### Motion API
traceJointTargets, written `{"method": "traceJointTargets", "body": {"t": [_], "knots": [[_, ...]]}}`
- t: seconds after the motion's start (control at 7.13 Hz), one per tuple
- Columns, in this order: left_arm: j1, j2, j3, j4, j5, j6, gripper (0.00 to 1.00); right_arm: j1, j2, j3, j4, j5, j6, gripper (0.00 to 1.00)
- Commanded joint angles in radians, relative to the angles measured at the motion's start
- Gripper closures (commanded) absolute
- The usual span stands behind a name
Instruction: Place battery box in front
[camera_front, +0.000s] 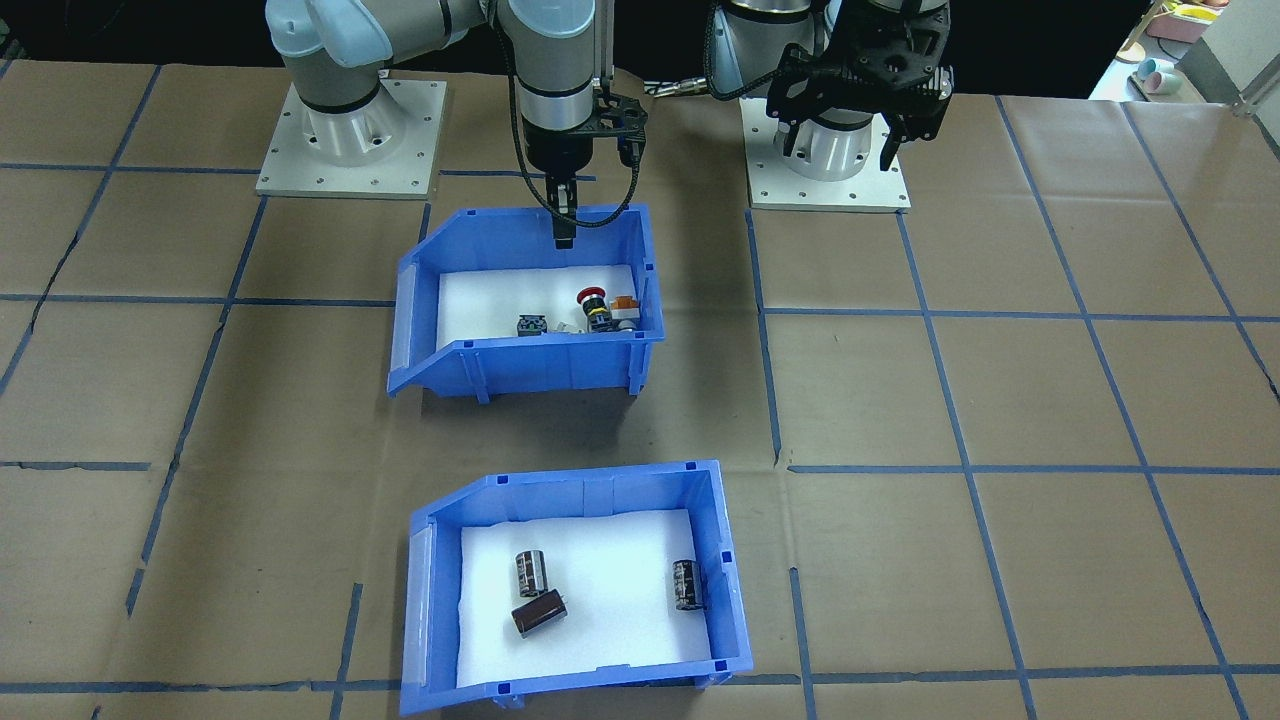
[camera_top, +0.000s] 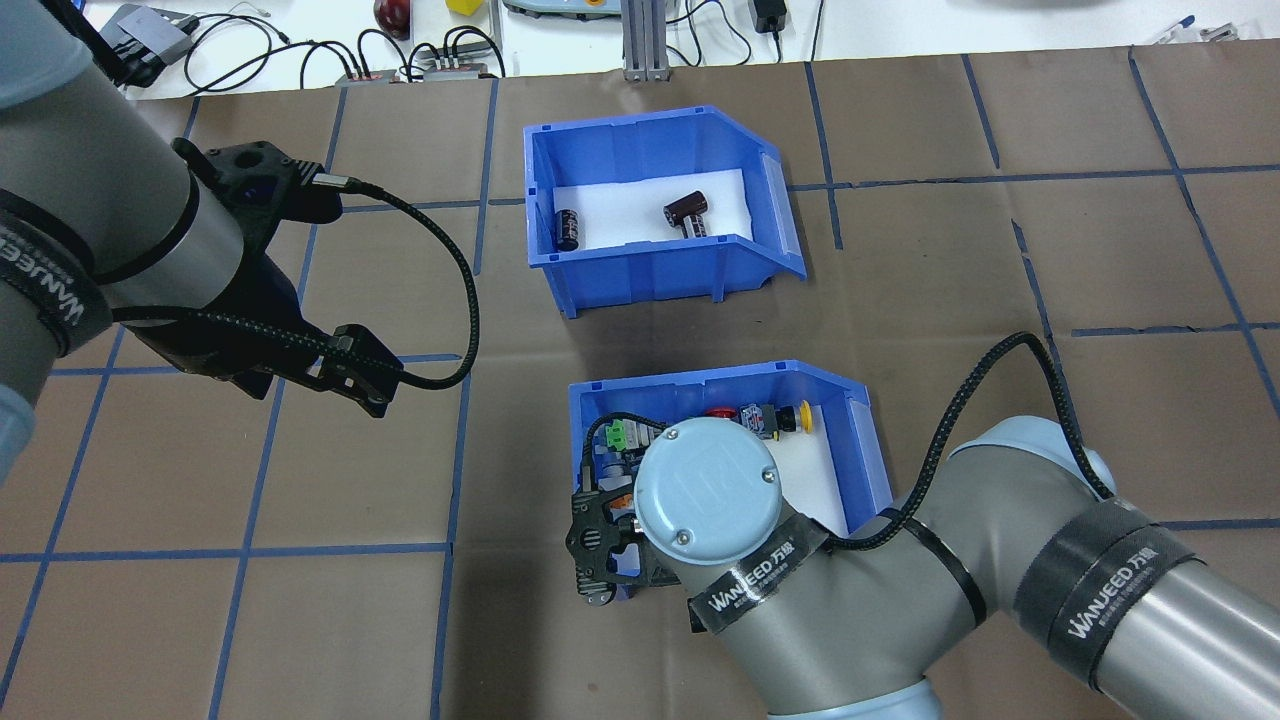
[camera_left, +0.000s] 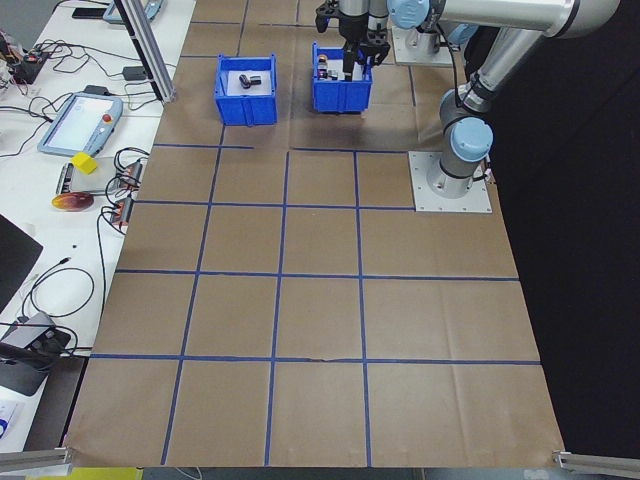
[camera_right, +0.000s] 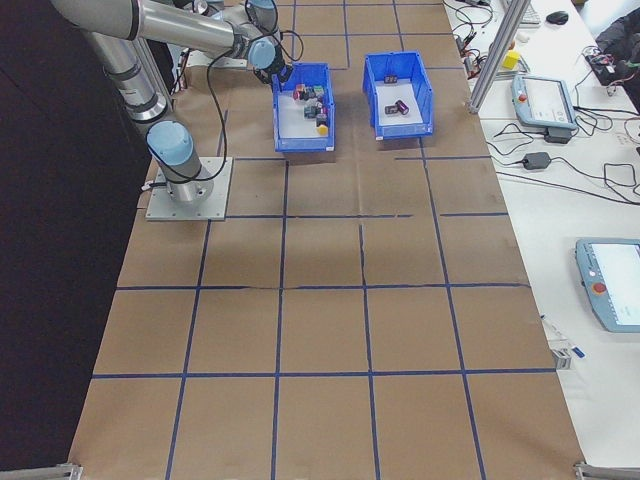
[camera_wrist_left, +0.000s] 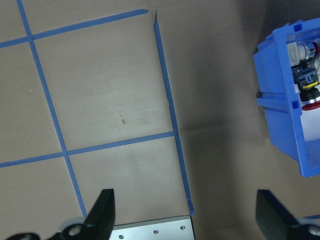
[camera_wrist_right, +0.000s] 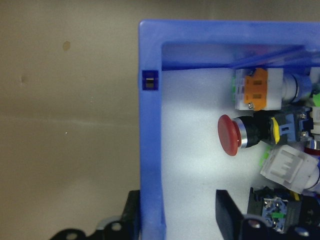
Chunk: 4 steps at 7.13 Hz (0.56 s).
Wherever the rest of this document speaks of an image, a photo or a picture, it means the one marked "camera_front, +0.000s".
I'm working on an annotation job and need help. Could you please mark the blue plastic switch bin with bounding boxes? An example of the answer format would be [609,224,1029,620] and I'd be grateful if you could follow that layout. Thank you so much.
[387,203,666,404]

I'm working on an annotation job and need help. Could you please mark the blue plastic capacitor bin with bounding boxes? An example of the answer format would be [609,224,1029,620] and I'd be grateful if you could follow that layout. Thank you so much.
[398,460,754,717]

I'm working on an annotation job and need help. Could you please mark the pink box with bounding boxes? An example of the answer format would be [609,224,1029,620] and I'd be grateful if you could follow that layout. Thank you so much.
[1145,0,1226,43]

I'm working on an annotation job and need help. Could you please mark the aluminium profile bar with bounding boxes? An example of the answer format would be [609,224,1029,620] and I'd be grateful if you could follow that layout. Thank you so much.
[1195,45,1280,119]

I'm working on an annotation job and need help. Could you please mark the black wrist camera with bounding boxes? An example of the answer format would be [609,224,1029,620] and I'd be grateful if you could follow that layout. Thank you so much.
[765,60,956,129]
[585,88,651,143]

